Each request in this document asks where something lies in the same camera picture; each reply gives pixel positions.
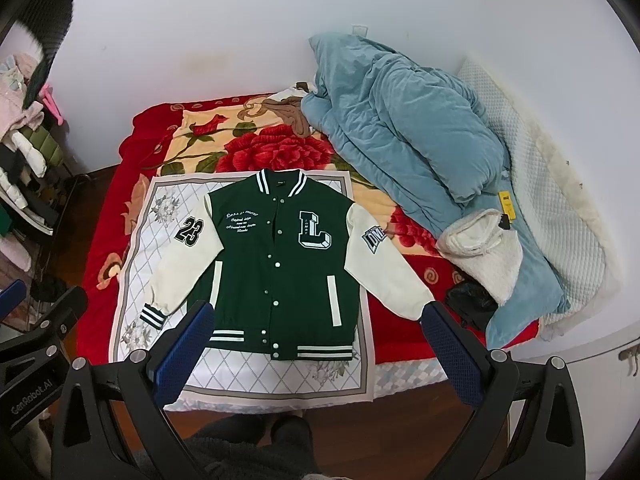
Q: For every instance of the white textured mattress pad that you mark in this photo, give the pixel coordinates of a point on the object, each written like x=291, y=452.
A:
x=557, y=208

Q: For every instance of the white fleece garment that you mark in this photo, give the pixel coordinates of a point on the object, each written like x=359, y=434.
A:
x=482, y=248

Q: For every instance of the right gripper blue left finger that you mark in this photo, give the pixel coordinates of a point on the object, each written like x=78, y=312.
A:
x=88, y=442

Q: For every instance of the light blue quilt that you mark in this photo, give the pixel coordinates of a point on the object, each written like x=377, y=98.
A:
x=422, y=136

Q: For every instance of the red floral blanket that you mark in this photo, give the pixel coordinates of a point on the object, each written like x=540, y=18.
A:
x=242, y=133

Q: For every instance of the pile of folded clothes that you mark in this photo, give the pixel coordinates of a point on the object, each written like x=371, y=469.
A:
x=29, y=153

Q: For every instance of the green white varsity jacket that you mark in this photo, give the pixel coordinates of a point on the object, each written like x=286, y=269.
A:
x=282, y=259

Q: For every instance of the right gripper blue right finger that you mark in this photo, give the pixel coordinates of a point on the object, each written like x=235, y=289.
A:
x=548, y=440

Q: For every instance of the yellow tag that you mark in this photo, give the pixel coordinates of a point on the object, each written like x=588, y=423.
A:
x=507, y=204

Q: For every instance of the black bag on bed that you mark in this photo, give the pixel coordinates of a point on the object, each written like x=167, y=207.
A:
x=472, y=304

